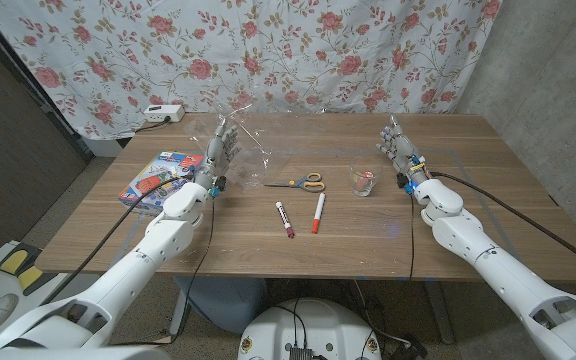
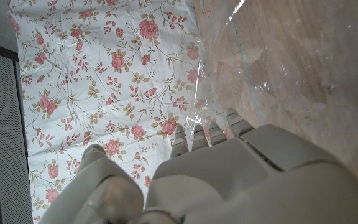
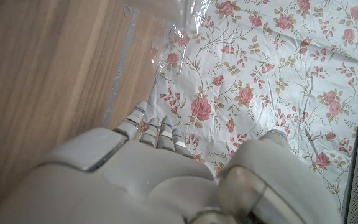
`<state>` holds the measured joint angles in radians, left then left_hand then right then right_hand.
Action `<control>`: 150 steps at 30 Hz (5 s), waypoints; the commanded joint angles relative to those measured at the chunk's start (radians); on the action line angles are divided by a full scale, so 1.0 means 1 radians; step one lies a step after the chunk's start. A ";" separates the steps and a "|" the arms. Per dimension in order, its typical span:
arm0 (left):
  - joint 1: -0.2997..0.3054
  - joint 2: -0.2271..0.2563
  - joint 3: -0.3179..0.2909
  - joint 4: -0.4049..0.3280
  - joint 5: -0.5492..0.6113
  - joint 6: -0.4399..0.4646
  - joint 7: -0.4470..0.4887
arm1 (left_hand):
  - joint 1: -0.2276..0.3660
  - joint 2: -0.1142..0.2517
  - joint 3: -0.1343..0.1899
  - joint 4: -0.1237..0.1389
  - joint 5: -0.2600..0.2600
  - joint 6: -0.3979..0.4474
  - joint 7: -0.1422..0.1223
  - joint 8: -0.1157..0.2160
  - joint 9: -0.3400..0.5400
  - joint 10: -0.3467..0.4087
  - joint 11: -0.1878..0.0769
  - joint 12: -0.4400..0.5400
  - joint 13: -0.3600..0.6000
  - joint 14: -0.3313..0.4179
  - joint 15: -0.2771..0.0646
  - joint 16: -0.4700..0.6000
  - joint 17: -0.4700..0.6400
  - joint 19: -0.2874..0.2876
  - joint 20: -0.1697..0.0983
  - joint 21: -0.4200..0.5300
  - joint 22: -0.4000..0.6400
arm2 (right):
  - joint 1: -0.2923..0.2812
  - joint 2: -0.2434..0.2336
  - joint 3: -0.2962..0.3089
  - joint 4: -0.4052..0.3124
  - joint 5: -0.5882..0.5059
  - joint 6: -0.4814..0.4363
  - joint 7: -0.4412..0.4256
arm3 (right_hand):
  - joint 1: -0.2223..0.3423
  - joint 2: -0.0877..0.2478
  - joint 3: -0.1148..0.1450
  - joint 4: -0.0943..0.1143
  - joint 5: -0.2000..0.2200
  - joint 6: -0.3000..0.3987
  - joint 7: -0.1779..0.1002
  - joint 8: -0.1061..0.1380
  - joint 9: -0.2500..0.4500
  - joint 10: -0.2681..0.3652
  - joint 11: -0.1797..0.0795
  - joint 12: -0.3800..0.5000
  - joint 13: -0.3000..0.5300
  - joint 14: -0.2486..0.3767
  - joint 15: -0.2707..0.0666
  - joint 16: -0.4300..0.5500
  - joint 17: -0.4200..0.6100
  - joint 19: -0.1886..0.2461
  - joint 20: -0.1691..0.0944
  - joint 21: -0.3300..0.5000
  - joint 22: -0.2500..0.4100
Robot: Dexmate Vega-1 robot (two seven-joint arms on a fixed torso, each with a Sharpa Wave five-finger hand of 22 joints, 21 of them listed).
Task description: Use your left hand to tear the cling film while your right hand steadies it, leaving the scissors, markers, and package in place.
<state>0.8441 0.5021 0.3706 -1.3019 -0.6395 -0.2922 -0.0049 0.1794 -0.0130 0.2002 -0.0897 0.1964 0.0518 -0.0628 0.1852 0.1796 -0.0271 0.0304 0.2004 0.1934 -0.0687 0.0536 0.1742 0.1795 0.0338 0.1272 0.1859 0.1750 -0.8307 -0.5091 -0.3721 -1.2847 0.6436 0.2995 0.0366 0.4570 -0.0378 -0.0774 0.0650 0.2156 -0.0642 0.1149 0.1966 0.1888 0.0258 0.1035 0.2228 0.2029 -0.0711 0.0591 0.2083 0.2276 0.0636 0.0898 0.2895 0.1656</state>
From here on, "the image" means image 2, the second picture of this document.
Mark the clear plastic bag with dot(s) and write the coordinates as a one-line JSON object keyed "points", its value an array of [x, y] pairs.
{"points": [[291, 62]]}

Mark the dark perforated wall panel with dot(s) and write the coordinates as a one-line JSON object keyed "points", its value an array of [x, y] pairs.
{"points": [[2, 140]]}

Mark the floral print curtain backdrop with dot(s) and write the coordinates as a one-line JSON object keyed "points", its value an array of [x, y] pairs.
{"points": [[104, 77]]}

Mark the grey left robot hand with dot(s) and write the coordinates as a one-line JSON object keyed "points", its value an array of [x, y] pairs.
{"points": [[259, 186]]}

